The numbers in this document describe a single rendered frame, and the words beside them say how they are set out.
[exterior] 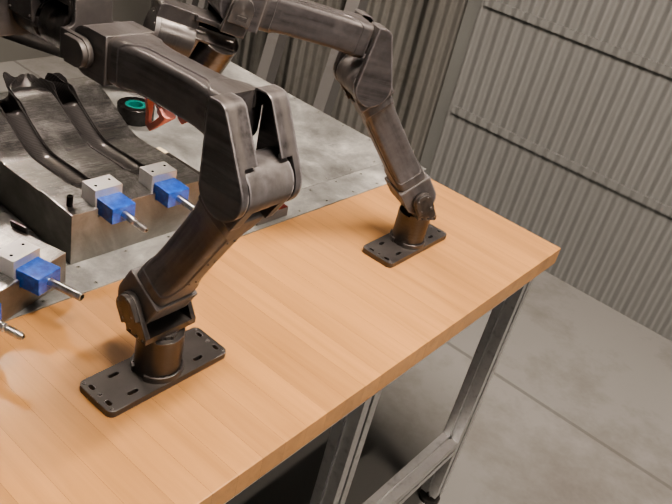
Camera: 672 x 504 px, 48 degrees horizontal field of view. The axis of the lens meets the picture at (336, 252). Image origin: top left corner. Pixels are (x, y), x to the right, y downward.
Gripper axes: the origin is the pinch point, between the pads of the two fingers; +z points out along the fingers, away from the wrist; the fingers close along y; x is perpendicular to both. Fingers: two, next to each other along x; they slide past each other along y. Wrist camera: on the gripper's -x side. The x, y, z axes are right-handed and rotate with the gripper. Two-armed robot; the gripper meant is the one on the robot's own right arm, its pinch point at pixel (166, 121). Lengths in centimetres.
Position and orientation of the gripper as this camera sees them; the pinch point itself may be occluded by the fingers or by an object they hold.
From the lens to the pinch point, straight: 124.8
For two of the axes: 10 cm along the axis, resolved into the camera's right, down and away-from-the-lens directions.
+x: 5.3, 8.4, -1.6
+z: -5.5, 4.8, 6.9
